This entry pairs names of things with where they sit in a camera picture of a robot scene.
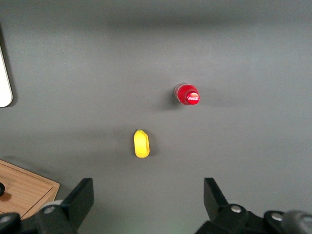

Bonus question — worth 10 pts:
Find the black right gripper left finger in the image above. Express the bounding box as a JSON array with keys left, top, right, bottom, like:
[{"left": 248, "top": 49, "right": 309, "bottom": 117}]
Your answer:
[{"left": 36, "top": 178, "right": 95, "bottom": 234}]

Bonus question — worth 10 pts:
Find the yellow lemon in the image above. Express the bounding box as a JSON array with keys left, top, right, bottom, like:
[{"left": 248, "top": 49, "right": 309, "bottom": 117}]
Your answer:
[{"left": 133, "top": 129, "right": 150, "bottom": 159}]

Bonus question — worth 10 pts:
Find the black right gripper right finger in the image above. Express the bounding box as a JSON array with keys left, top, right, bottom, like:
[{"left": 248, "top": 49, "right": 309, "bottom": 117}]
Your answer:
[{"left": 195, "top": 177, "right": 249, "bottom": 234}]

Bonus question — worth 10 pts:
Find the red cola bottle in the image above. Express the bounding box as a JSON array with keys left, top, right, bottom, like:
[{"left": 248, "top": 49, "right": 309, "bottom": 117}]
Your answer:
[{"left": 174, "top": 82, "right": 200, "bottom": 106}]

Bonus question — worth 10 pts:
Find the wooden drawer cabinet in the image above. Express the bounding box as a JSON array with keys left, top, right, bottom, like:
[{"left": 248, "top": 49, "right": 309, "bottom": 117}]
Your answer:
[{"left": 0, "top": 159, "right": 60, "bottom": 220}]

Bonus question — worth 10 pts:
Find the cream plastic tray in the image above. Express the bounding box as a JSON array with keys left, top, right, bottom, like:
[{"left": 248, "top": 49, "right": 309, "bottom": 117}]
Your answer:
[{"left": 0, "top": 43, "right": 13, "bottom": 108}]

